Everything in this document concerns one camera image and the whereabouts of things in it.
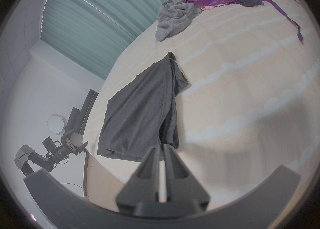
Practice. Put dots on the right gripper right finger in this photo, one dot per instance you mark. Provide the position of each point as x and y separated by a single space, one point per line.
177 178

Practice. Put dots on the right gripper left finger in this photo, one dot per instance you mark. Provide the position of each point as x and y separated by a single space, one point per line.
147 178

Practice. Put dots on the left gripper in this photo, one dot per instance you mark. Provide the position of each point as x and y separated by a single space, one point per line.
70 147

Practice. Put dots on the black T-shirt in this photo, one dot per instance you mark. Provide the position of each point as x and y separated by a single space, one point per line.
140 113

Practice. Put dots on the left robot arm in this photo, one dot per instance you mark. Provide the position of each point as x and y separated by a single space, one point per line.
37 159

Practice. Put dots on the bed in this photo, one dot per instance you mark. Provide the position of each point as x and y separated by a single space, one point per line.
237 85

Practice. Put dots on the round white ceiling lamp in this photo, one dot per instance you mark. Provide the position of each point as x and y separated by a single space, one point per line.
56 123

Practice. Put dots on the grey garment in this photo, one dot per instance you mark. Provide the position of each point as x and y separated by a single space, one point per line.
175 18

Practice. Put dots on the pink garment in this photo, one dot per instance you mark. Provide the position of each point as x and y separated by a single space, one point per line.
208 7

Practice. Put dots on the small dark garment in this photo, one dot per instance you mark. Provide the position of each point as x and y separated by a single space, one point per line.
250 3

